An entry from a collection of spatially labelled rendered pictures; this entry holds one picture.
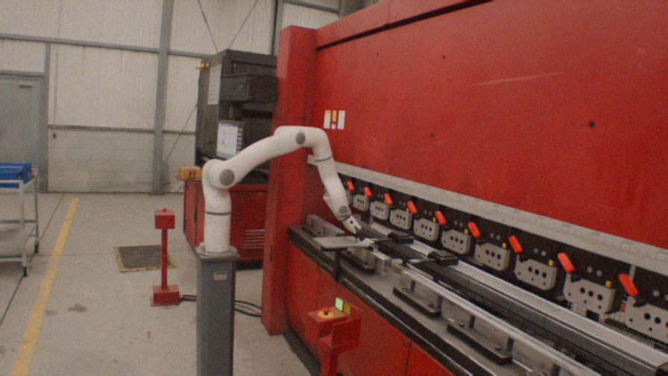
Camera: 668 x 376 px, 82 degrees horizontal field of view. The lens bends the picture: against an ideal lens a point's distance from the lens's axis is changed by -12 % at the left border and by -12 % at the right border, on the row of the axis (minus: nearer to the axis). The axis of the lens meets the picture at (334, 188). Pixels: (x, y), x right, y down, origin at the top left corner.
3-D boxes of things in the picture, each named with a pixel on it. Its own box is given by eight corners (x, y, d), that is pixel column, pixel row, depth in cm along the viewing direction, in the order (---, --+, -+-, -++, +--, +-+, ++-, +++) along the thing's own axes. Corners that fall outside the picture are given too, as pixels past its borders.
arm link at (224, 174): (210, 189, 197) (221, 196, 184) (199, 166, 192) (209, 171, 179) (297, 142, 217) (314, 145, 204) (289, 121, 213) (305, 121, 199)
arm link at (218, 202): (209, 215, 187) (211, 162, 184) (197, 207, 203) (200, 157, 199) (235, 215, 194) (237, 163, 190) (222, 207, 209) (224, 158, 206)
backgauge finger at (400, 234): (364, 239, 249) (365, 231, 249) (402, 238, 260) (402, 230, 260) (375, 245, 239) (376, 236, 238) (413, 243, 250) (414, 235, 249)
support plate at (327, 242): (312, 239, 239) (312, 237, 239) (354, 237, 250) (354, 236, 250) (325, 248, 223) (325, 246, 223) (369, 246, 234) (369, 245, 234)
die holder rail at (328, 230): (306, 227, 315) (307, 214, 313) (313, 227, 317) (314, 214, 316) (335, 246, 270) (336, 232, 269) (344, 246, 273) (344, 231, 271)
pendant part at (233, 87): (212, 180, 347) (218, 75, 335) (239, 180, 362) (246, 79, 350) (241, 191, 308) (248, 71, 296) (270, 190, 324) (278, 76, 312)
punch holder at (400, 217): (389, 222, 212) (393, 189, 209) (403, 222, 215) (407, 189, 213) (406, 230, 198) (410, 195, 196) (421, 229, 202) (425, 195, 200)
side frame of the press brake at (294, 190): (259, 321, 344) (279, 30, 312) (352, 312, 381) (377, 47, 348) (268, 336, 322) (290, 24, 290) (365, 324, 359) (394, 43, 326)
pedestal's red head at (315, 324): (304, 336, 194) (307, 301, 191) (332, 329, 203) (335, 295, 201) (329, 356, 178) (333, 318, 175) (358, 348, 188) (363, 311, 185)
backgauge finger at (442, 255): (402, 261, 214) (404, 251, 213) (443, 257, 225) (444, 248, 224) (417, 268, 203) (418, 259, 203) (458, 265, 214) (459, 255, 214)
